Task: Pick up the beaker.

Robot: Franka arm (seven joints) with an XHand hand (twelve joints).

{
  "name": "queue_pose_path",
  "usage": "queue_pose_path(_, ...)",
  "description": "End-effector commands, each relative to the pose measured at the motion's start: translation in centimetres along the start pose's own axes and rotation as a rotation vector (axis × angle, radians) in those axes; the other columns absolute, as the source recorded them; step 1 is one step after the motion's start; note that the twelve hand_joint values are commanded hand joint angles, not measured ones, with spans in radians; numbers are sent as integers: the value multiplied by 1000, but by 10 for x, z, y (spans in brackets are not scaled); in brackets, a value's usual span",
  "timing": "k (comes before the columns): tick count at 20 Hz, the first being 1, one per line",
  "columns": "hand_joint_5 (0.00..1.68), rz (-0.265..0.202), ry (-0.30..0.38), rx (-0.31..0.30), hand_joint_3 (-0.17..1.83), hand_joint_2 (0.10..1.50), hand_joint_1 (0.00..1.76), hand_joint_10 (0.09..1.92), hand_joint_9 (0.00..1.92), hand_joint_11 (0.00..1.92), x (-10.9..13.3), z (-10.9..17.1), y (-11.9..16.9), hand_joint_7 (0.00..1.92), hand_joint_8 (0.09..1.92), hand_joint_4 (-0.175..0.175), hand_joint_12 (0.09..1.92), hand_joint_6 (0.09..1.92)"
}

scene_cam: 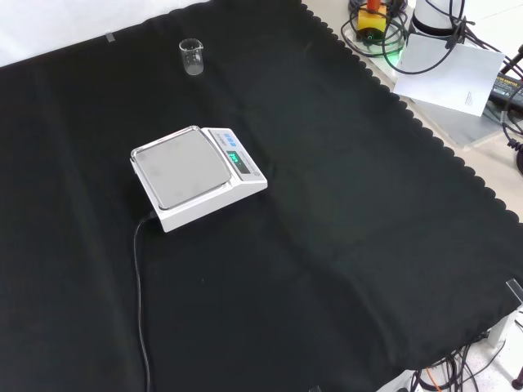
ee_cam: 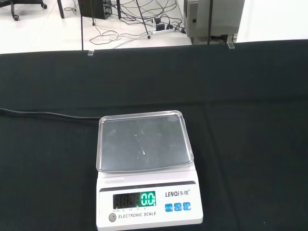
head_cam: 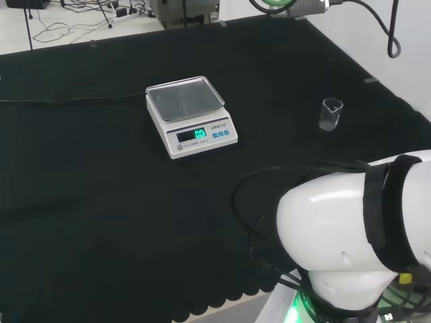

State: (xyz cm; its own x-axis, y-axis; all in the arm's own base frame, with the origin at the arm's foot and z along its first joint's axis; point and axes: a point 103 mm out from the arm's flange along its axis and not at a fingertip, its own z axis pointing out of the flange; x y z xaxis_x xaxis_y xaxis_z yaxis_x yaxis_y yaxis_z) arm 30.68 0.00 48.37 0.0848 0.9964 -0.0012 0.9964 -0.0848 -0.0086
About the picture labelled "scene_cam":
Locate clear tape strip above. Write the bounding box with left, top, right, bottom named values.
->
left=505, top=278, right=523, bottom=304

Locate black cable loop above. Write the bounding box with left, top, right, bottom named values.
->
left=340, top=7, right=467, bottom=75

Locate black cable bundle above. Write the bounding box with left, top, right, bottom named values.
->
left=410, top=332, right=506, bottom=392

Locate black balance power cable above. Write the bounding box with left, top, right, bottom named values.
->
left=132, top=211, right=157, bottom=392

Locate small clear glass beaker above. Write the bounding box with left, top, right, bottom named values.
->
left=178, top=38, right=205, bottom=76

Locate black power adapter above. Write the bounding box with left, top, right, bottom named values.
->
left=489, top=71, right=523, bottom=109

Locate pale board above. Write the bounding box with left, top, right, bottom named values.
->
left=392, top=33, right=506, bottom=118

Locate yellow stop button box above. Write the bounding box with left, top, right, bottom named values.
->
left=355, top=0, right=389, bottom=45

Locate white electronic balance steel pan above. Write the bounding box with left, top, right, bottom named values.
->
left=130, top=125, right=269, bottom=234

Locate black bench cloth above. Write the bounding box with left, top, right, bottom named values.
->
left=0, top=0, right=523, bottom=392

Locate orange cable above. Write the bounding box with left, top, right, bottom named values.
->
left=424, top=367, right=443, bottom=392

